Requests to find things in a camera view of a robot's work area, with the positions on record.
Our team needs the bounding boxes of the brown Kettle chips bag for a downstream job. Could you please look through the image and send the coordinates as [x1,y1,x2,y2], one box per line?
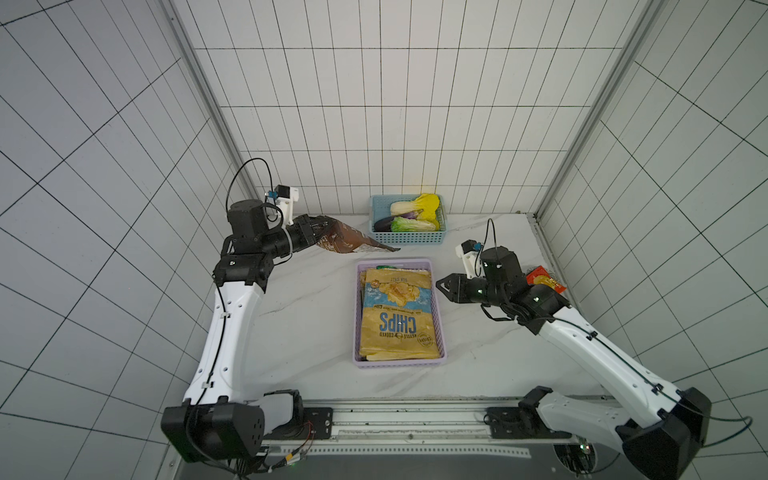
[317,217,399,254]

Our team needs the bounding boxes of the blue kettle cooked chips bag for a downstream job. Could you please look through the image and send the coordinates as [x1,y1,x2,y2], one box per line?
[359,268,440,362]

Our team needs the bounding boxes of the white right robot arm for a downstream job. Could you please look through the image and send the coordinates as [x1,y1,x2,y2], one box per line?
[436,240,712,479]

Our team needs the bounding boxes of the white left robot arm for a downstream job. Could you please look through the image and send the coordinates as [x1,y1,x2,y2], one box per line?
[161,200,331,469]

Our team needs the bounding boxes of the purple perforated basket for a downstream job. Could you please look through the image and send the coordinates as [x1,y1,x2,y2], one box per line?
[352,258,447,368]

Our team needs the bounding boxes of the light blue perforated basket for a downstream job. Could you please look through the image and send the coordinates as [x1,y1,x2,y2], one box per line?
[369,194,447,245]

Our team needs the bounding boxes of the red snack packet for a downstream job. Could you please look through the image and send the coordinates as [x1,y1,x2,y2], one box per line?
[526,266,567,294]

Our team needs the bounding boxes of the toy eggplant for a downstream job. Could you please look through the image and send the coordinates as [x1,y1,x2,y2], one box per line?
[373,216,396,232]

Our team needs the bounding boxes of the green toy napa cabbage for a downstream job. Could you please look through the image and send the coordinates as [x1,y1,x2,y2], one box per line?
[391,216,439,232]

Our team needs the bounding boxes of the white toy cabbage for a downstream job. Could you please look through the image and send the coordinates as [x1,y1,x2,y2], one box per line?
[390,201,422,216]

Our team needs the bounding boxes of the yellow toy cabbage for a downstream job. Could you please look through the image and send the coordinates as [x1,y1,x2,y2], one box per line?
[413,193,440,230]

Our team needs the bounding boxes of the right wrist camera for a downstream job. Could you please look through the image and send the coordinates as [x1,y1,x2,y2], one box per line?
[455,240,484,279]

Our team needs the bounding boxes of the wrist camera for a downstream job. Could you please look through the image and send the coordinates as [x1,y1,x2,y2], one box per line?
[265,184,300,226]
[455,240,484,279]

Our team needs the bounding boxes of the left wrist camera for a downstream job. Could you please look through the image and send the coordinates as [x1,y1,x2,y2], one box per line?
[265,184,300,226]

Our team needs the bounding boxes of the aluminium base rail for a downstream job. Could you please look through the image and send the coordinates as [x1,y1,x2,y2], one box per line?
[157,398,667,480]

